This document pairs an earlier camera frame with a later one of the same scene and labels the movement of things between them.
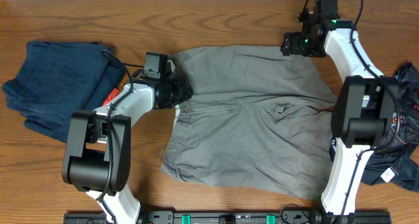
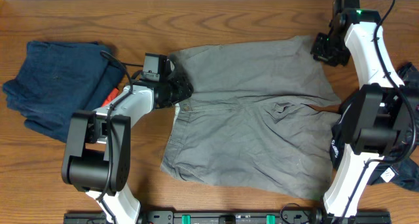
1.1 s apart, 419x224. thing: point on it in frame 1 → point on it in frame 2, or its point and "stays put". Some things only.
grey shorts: [258, 118] stays put
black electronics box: [236, 218] stays put
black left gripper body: [174, 94] stays put
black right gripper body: [304, 44] → [330, 50]
